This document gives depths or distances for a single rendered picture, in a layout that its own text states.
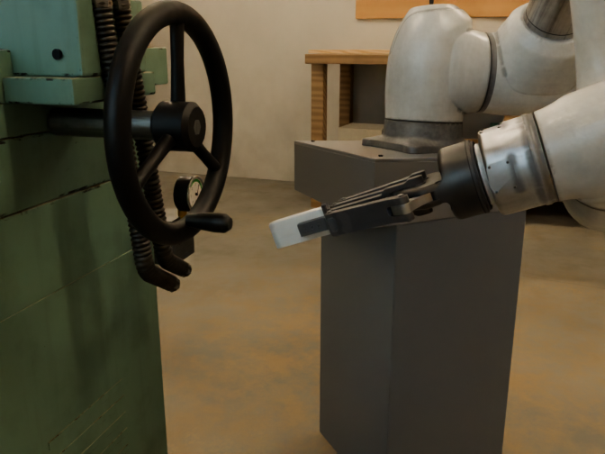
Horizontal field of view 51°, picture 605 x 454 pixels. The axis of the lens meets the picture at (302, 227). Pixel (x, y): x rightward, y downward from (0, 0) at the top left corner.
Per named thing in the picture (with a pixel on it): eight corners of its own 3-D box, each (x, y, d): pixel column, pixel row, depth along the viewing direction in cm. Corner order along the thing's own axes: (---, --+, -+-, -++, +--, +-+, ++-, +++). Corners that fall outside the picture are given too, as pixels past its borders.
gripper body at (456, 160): (476, 132, 67) (392, 158, 70) (472, 144, 59) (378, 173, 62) (496, 199, 68) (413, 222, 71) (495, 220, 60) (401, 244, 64)
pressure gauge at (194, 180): (190, 227, 107) (187, 179, 105) (169, 225, 108) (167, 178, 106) (206, 217, 113) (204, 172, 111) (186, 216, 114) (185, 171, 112)
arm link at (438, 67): (377, 116, 135) (384, 7, 130) (463, 120, 135) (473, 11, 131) (389, 121, 119) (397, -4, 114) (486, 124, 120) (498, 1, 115)
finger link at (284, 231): (335, 231, 70) (333, 233, 69) (279, 247, 72) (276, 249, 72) (326, 205, 69) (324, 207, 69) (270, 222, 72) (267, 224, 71)
